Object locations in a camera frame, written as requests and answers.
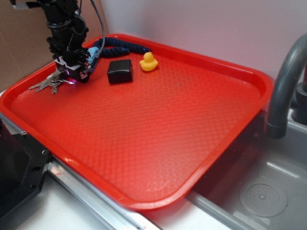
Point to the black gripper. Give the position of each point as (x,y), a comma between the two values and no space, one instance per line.
(74,64)

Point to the silver keys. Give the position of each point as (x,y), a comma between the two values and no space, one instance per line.
(53,81)

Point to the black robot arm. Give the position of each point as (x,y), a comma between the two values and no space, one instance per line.
(69,31)

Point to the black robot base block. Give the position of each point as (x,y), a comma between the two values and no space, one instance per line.
(23,163)

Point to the blue sponge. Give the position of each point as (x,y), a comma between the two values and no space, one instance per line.
(92,59)

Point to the black rectangular box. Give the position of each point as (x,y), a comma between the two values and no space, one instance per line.
(120,71)

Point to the light wooden board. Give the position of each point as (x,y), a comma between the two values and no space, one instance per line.
(91,19)

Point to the brown cardboard panel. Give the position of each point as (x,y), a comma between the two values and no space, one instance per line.
(23,43)

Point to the yellow rubber duck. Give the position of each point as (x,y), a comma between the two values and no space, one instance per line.
(148,63)

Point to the red plastic tray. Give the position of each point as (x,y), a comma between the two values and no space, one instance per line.
(147,142)

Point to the grey faucet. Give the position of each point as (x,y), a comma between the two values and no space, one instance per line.
(290,75)

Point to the grey sink basin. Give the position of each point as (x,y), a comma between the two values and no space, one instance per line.
(255,157)

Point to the sink drain cover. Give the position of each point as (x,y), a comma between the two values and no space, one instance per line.
(263,199)

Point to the dark faucet handle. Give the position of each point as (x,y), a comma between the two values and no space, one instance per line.
(299,102)

